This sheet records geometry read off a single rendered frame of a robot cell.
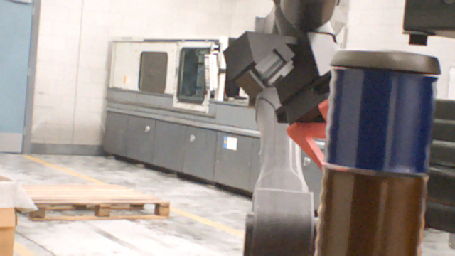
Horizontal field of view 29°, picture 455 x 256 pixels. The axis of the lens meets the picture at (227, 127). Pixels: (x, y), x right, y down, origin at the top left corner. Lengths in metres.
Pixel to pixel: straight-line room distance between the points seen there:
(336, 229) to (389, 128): 0.04
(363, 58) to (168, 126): 10.17
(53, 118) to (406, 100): 11.72
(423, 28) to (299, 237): 0.43
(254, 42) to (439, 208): 0.38
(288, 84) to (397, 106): 0.61
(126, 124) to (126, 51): 1.00
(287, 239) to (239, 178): 8.11
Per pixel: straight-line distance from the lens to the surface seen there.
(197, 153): 9.83
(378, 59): 0.29
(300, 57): 0.89
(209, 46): 9.61
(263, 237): 0.96
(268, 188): 0.99
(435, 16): 0.58
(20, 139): 11.84
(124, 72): 11.76
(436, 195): 0.53
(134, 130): 11.29
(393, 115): 0.30
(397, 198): 0.30
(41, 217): 6.81
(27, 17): 11.81
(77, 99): 12.10
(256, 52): 0.85
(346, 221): 0.30
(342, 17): 9.17
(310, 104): 0.88
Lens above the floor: 1.18
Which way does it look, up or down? 3 degrees down
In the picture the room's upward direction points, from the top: 5 degrees clockwise
